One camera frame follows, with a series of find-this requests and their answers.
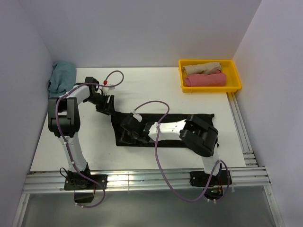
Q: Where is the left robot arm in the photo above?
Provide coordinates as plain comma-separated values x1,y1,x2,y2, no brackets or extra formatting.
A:
47,77,115,189

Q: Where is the yellow plastic bin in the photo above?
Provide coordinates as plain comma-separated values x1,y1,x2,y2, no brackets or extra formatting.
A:
178,59,242,93

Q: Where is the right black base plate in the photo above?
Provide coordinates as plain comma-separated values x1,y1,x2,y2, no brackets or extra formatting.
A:
189,170,232,187

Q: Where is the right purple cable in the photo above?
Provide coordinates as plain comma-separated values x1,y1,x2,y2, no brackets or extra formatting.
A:
132,100,230,203

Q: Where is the pink rolled t-shirt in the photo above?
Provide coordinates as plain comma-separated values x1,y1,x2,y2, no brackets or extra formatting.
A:
184,73,226,87

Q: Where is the beige rolled t-shirt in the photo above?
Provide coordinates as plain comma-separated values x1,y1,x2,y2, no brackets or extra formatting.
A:
182,62,222,75

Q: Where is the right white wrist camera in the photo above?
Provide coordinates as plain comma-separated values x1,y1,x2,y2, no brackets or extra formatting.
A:
131,111,143,122

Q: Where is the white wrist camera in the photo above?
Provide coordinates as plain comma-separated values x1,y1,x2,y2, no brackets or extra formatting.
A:
100,80,115,94
131,111,143,122

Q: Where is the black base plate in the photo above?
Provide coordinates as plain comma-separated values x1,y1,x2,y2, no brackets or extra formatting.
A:
189,170,232,187
64,171,108,191

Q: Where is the purple cable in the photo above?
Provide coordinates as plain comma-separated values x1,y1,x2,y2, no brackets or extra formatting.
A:
55,70,125,209
132,100,230,203

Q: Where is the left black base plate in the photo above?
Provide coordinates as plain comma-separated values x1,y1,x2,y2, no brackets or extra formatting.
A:
64,171,108,191

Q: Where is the blue crumpled t-shirt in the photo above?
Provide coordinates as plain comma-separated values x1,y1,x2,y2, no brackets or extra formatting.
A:
48,61,76,98

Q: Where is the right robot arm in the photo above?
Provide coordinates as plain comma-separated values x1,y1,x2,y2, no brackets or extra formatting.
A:
119,113,222,184

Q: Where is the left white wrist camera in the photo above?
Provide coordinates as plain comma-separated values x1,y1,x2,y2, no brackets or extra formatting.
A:
100,80,115,94

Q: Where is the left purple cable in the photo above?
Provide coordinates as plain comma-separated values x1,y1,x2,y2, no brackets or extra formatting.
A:
55,70,125,209

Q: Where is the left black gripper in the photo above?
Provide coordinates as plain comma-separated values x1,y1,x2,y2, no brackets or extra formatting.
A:
85,93,116,116

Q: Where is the black t-shirt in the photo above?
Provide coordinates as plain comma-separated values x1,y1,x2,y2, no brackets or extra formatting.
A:
110,110,220,148

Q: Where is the aluminium mounting rail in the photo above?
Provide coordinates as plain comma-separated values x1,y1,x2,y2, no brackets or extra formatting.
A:
21,167,271,194

